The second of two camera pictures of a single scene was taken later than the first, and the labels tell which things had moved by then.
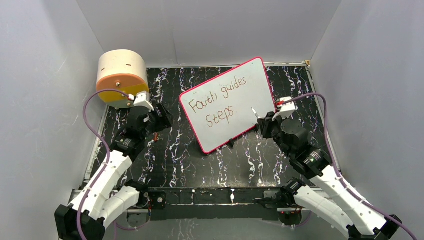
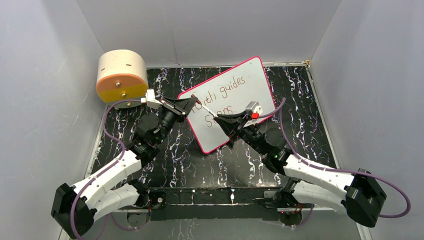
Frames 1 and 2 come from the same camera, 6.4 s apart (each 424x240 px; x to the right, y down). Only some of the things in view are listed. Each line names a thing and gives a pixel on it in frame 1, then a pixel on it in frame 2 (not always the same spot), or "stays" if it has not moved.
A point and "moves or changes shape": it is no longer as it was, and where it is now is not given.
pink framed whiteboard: (220, 110) stays
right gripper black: (266, 123) to (231, 122)
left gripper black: (164, 122) to (178, 107)
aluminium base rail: (217, 200) stays
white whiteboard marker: (255, 113) moves or changes shape
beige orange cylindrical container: (124, 70) stays
